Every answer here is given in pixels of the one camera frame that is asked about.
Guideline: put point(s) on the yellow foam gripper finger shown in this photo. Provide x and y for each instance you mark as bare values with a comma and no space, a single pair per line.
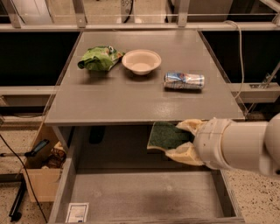
185,154
191,125

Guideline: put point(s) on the white label sticker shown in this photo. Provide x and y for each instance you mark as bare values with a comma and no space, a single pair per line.
77,212

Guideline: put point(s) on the green yellow sponge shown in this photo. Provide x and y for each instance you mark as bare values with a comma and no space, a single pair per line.
166,136

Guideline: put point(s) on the black handled tool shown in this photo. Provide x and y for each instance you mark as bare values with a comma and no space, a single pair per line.
38,147

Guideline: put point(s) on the metal railing frame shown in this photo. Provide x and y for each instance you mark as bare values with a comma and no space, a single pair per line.
94,15

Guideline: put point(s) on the cardboard box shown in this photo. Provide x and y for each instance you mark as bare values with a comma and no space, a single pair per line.
42,175

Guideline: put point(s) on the crushed green chip bag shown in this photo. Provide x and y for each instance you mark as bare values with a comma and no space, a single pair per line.
100,58

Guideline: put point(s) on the open grey top drawer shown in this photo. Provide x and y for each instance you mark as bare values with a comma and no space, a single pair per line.
123,183

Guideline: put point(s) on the blue white soda can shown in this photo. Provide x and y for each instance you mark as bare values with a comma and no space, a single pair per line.
184,81

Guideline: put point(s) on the black stand foot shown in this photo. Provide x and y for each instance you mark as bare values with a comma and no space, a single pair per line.
14,213

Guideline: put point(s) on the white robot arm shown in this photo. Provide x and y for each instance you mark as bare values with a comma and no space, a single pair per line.
225,144

